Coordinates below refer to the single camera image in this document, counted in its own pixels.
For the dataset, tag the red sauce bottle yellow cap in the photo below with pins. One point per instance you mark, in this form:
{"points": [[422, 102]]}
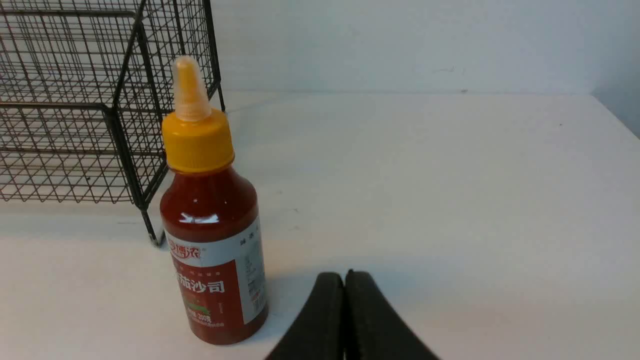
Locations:
{"points": [[210, 216]]}

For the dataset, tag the black wire mesh shelf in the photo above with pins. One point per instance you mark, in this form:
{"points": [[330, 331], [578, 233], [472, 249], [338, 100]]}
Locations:
{"points": [[85, 85]]}

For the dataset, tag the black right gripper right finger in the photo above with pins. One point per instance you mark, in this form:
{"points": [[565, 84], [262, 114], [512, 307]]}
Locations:
{"points": [[374, 330]]}

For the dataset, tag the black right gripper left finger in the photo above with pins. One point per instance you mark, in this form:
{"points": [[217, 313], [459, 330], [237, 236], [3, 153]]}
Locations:
{"points": [[316, 332]]}

